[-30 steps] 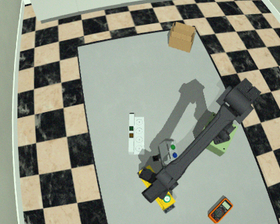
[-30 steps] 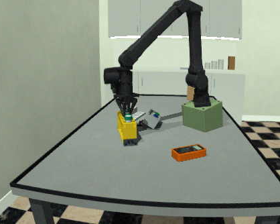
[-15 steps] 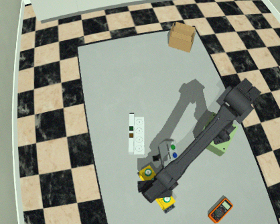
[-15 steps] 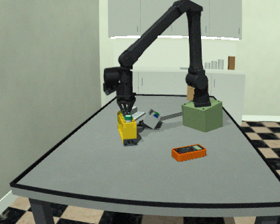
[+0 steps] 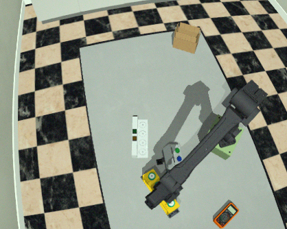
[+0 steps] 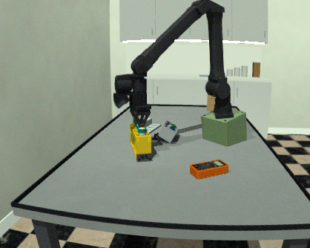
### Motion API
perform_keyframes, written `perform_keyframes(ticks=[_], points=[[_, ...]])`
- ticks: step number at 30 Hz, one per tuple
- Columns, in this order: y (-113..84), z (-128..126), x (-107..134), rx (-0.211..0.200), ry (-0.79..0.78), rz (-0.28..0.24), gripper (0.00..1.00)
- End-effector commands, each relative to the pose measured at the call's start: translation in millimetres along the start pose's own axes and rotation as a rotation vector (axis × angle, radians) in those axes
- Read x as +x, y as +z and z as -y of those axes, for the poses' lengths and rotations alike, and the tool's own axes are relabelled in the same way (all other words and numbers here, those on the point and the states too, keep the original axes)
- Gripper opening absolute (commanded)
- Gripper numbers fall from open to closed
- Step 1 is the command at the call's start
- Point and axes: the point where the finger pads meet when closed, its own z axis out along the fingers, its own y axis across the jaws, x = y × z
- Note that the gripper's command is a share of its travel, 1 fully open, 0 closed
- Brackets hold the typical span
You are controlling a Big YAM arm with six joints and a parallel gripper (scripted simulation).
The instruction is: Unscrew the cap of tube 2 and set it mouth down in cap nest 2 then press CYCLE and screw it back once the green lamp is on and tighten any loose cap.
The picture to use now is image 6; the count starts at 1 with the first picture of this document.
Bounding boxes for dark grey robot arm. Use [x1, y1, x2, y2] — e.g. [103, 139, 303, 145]
[113, 0, 234, 119]

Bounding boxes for orange multimeter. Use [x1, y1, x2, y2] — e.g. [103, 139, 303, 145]
[190, 160, 228, 179]

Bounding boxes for black table edge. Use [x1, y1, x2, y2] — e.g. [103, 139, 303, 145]
[11, 106, 310, 231]

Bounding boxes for yellow tube rack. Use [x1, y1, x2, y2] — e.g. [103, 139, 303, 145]
[130, 123, 151, 157]

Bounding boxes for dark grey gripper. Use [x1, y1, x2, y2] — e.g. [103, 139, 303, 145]
[129, 91, 151, 127]

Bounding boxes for pale grey key housing panel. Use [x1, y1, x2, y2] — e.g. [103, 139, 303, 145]
[152, 121, 179, 144]

